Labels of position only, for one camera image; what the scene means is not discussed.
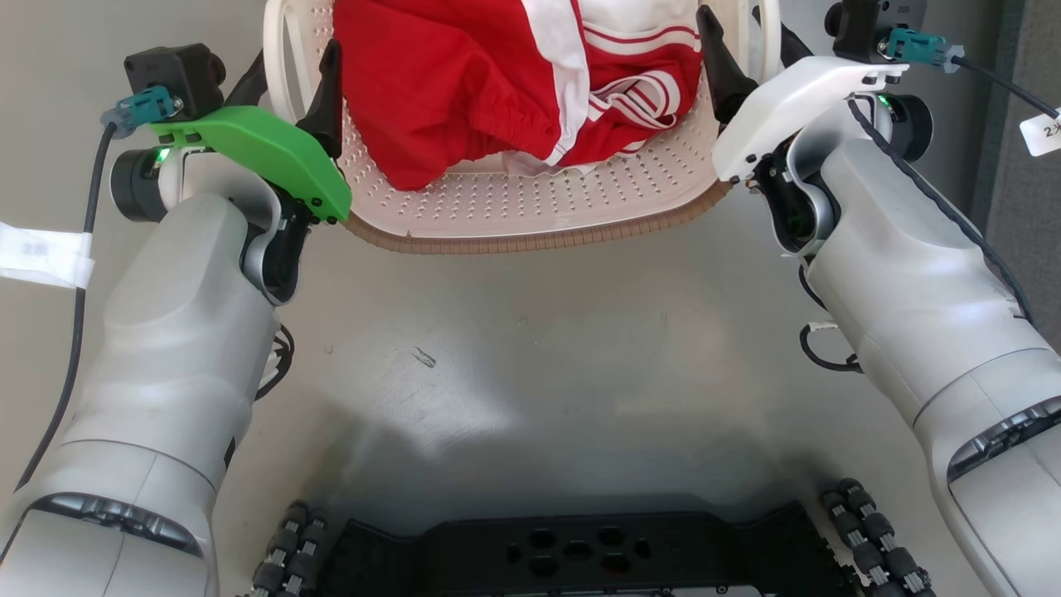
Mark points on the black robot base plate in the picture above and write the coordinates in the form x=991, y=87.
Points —
x=580, y=551

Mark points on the black left roller wheel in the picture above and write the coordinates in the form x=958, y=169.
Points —
x=290, y=551

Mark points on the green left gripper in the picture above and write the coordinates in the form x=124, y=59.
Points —
x=265, y=149

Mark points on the black right roller wheel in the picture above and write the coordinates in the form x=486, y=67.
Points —
x=874, y=535

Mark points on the red and white garment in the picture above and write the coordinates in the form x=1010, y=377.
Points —
x=431, y=83

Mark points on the black roller wheel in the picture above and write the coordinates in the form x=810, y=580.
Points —
x=290, y=551
x=874, y=535

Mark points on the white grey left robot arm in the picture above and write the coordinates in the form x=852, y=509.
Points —
x=166, y=373

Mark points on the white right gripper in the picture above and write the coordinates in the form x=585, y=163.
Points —
x=796, y=108

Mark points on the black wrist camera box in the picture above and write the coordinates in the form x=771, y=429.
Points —
x=178, y=73
x=862, y=23

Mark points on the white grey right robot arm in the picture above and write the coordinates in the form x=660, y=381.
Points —
x=912, y=274

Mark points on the white perforated plastic laundry basket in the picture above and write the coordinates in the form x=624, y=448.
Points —
x=497, y=199

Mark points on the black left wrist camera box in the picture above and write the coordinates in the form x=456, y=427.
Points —
x=178, y=73

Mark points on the grey fabric sofa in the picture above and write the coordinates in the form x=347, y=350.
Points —
x=1036, y=224

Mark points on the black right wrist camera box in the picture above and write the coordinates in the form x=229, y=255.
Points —
x=862, y=23

